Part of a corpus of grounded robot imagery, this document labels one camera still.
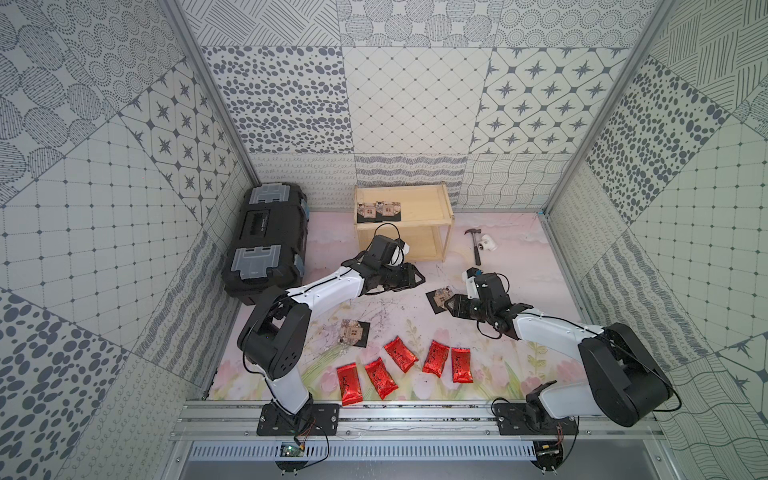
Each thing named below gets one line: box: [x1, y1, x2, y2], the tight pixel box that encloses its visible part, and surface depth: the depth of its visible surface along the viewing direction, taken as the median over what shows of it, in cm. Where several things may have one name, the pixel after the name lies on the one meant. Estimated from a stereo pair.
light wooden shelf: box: [354, 182, 455, 263], surface depth 97 cm
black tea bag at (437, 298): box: [425, 286, 453, 314], surface depth 98 cm
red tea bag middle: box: [384, 336, 419, 373], surface depth 85 cm
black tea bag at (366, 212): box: [357, 202, 377, 223], surface depth 92 cm
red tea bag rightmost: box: [451, 347, 473, 383], surface depth 83 cm
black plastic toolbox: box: [222, 182, 310, 305], surface depth 92 cm
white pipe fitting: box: [478, 234, 497, 251], surface depth 109 cm
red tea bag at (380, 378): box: [364, 357, 399, 401], surface depth 80 cm
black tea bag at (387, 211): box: [375, 201, 402, 223], surface depth 94 cm
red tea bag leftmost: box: [336, 362, 363, 406], surface depth 80 cm
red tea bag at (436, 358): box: [422, 340, 450, 378], surface depth 83 cm
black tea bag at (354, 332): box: [338, 319, 371, 348], surface depth 90 cm
